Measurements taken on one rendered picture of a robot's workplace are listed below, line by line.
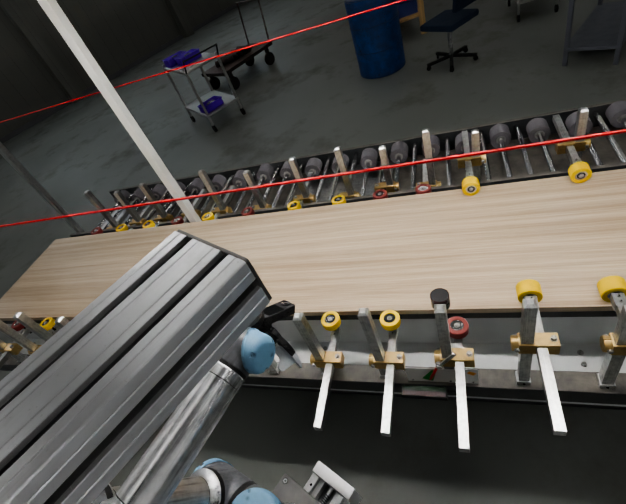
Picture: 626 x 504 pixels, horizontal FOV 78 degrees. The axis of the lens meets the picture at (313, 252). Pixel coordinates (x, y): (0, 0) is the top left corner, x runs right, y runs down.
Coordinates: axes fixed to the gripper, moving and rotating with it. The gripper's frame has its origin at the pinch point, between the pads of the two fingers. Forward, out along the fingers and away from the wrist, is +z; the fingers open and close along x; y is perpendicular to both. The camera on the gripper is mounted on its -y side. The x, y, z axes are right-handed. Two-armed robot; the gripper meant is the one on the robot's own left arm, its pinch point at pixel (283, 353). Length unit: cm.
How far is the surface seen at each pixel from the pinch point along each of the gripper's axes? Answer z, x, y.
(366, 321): 21.5, 2.5, -29.7
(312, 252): 42, -57, -62
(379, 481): 132, -2, -4
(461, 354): 45, 28, -44
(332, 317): 41, -23, -34
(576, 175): 37, 36, -144
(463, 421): 46, 38, -23
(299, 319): 20.3, -19.5, -18.8
